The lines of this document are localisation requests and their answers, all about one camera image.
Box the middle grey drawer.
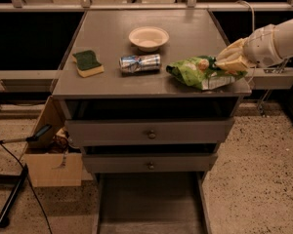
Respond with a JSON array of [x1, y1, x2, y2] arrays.
[[83, 153, 218, 174]]

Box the white cable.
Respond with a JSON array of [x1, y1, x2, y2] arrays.
[[236, 0, 258, 85]]

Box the green yellow sponge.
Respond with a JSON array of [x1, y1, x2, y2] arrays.
[[72, 50, 105, 78]]

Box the grey drawer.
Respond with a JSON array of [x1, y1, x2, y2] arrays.
[[92, 172, 212, 234], [65, 118, 233, 147], [83, 153, 218, 174]]

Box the bottom grey drawer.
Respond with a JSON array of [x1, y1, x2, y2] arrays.
[[92, 172, 212, 234]]

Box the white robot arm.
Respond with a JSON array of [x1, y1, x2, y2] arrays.
[[215, 19, 293, 71]]

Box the black floor bar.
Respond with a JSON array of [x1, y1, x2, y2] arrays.
[[0, 166, 28, 228]]

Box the items in cardboard box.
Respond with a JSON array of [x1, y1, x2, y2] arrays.
[[47, 128, 73, 154]]

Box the crushed silver blue can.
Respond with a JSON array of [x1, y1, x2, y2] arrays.
[[119, 54, 161, 74]]

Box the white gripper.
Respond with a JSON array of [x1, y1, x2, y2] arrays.
[[216, 24, 282, 71]]

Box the black handled tool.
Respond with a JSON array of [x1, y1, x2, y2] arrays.
[[0, 124, 52, 144]]

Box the green rice chip bag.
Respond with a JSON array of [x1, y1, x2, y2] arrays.
[[166, 56, 246, 91]]

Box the black cable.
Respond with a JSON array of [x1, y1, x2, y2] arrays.
[[0, 131, 54, 234]]

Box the cardboard box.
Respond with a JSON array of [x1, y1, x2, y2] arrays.
[[24, 97, 83, 187]]

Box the grey drawer cabinet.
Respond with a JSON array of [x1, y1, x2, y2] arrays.
[[51, 9, 253, 234]]

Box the top grey drawer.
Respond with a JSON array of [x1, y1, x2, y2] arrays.
[[65, 118, 233, 147]]

